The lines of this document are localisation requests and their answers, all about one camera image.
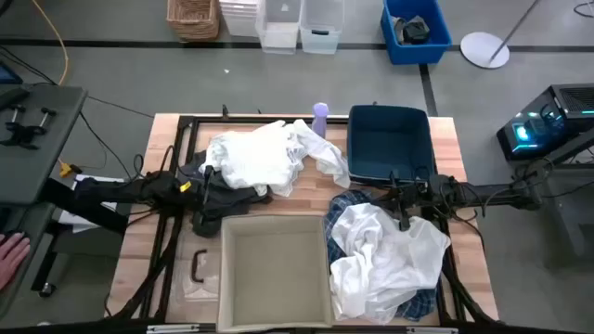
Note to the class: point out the navy fabric storage bin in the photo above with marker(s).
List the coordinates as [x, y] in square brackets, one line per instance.
[390, 144]

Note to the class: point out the yellow tag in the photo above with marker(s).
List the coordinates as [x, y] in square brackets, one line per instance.
[185, 187]

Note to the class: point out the blue plaid shirt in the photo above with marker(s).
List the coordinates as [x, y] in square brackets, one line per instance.
[341, 204]

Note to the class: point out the person's hand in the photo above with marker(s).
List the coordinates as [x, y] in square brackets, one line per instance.
[11, 260]

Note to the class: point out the grey stand pole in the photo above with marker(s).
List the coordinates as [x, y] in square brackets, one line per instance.
[515, 29]

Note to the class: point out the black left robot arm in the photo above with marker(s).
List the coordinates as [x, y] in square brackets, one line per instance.
[139, 190]

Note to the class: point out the clear plastic bin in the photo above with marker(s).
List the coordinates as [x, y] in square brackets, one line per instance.
[278, 28]
[321, 28]

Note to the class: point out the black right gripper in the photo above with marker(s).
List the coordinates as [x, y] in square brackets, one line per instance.
[420, 190]

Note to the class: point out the silver metal bracket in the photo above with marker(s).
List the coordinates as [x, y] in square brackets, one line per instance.
[431, 330]
[171, 329]

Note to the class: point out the white lace garment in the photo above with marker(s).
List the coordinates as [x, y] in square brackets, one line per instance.
[253, 158]

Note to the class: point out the grey desk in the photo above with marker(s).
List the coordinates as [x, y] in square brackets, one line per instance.
[42, 162]

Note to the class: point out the yellow connector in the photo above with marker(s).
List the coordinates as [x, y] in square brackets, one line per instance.
[68, 169]

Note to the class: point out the white round stand base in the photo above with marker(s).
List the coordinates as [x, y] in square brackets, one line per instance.
[478, 51]

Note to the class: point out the blue plastic crate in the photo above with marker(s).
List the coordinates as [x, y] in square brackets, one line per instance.
[417, 53]

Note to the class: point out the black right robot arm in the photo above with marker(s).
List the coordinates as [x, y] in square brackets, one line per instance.
[487, 192]

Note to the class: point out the white stacked plastic bins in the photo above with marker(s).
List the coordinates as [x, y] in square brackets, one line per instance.
[239, 16]

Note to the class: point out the black computer with lights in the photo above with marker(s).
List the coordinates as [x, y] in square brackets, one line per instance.
[543, 125]

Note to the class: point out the clear plastic tray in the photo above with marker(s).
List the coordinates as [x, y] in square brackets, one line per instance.
[209, 278]

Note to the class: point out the white smooth cloth garment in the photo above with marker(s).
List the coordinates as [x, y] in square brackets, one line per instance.
[327, 158]

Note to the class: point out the black items in crate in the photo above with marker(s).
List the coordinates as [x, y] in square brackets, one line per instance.
[415, 31]

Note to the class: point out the wicker basket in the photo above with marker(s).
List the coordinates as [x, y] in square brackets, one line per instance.
[192, 18]

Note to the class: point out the black clamp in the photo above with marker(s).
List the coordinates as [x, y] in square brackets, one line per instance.
[23, 132]

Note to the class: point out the purple plastic bottle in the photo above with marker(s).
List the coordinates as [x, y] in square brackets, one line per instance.
[320, 121]

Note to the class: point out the black table frame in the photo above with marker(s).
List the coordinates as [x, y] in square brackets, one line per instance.
[185, 123]

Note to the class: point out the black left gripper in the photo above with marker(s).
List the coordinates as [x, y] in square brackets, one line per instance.
[192, 197]

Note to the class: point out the white shirt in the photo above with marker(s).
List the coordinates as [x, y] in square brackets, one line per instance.
[385, 260]

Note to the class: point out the beige fabric storage bin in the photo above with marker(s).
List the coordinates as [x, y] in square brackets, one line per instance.
[274, 273]

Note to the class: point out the black garment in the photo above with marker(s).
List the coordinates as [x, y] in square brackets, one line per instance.
[223, 199]

